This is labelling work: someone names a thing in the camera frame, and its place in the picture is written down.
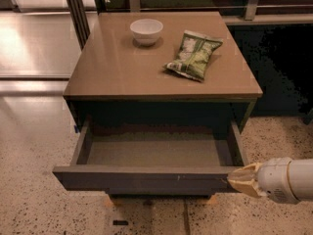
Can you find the grey top drawer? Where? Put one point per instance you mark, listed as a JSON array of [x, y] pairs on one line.
[[153, 160]]

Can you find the metal railing frame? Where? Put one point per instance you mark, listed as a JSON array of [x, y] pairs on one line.
[[234, 12]]

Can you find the green snack bag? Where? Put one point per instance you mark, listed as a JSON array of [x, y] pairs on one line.
[[194, 54]]

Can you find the brown top drawer cabinet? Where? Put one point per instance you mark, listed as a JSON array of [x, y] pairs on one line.
[[118, 82]]

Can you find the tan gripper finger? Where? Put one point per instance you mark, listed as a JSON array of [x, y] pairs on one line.
[[244, 180]]

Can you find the white ceramic bowl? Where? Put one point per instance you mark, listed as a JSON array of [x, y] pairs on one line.
[[146, 31]]

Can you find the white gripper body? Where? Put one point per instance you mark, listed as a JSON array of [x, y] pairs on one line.
[[273, 177]]

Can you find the black floor marker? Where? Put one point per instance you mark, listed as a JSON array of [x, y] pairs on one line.
[[120, 223]]

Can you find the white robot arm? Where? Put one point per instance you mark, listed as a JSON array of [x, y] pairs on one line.
[[300, 179]]

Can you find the dark metal post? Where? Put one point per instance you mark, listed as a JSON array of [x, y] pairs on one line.
[[79, 19]]

